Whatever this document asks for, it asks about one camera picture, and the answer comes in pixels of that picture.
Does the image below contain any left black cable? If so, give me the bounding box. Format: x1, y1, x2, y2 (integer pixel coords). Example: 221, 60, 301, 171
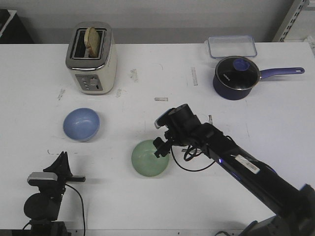
64, 183, 86, 236

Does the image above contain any black box in corner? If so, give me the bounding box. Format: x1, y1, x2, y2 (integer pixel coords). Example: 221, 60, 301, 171
0, 9, 34, 44

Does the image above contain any blue bowl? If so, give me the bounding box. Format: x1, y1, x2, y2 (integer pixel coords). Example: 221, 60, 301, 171
63, 108, 100, 142

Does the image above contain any clear plastic container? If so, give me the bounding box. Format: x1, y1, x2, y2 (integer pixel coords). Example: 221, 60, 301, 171
207, 35, 257, 59

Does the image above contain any green bowl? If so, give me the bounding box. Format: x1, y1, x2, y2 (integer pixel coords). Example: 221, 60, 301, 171
131, 140, 169, 177

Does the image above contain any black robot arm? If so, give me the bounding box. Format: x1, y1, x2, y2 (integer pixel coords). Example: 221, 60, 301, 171
153, 104, 315, 236
24, 151, 86, 236

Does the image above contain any glass pot lid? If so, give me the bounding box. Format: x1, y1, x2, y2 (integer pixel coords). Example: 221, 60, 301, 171
216, 56, 260, 90

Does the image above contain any cream and chrome toaster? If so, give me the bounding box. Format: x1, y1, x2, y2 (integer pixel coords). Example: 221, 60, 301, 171
65, 21, 118, 95

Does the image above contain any slice of toast bread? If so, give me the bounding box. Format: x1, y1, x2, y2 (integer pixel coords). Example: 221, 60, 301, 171
84, 27, 100, 58

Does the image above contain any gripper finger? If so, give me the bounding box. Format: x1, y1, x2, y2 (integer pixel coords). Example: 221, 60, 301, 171
153, 137, 165, 149
48, 151, 64, 170
63, 151, 71, 172
155, 143, 171, 157

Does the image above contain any white metal shelf upright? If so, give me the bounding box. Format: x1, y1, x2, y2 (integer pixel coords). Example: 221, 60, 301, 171
272, 0, 315, 42

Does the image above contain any dark blue saucepan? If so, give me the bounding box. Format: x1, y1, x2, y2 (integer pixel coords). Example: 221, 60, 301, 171
213, 56, 305, 100

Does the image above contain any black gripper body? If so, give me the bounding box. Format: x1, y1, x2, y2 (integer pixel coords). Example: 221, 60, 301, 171
164, 125, 187, 147
43, 168, 86, 183

